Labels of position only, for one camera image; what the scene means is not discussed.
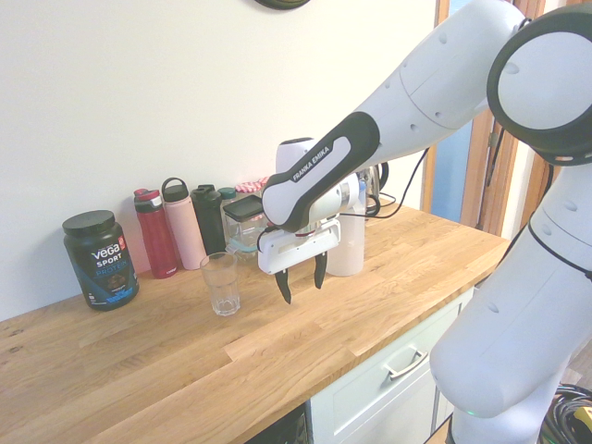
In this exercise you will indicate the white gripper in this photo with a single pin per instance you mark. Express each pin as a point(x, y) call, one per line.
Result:
point(296, 252)

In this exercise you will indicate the translucent pitcher with blue lid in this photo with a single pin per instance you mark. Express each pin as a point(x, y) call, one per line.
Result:
point(347, 256)

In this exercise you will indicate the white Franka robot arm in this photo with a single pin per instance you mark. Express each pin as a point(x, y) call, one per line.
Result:
point(509, 300)

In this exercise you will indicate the pink water bottle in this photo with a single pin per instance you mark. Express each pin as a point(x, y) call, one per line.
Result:
point(185, 231)

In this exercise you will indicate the red water bottle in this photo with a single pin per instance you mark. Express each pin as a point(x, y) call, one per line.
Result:
point(157, 240)

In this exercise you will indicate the glass container with teal lid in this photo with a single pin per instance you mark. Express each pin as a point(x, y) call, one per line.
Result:
point(240, 249)

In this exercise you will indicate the clear faceted drinking glass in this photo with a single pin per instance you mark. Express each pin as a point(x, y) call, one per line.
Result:
point(222, 287)

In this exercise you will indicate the clear container with black lid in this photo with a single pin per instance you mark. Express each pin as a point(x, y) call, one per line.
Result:
point(240, 210)

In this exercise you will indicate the black shaker bottle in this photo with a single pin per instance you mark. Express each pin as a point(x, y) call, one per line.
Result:
point(209, 222)

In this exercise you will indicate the clear bottle with green lid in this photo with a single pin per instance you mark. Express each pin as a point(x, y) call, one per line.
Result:
point(227, 193)

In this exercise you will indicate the steel electric kettle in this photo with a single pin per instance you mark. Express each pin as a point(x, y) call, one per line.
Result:
point(373, 182)

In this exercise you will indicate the black stainless dishwasher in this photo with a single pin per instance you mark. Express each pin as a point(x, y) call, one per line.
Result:
point(298, 427)

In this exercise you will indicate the pale blue door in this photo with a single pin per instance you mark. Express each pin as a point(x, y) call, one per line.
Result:
point(453, 176)

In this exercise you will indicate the black Vega protein tub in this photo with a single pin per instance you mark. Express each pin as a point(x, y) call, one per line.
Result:
point(104, 263)

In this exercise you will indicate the metal door hinge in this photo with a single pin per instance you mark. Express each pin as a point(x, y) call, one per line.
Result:
point(492, 139)

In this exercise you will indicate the yellow plastic box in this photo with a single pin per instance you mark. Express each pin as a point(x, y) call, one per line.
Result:
point(583, 421)

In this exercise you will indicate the wooden door frame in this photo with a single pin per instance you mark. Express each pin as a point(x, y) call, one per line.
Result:
point(476, 185)

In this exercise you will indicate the black round wall clock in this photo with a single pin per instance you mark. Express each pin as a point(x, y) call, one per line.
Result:
point(282, 3)

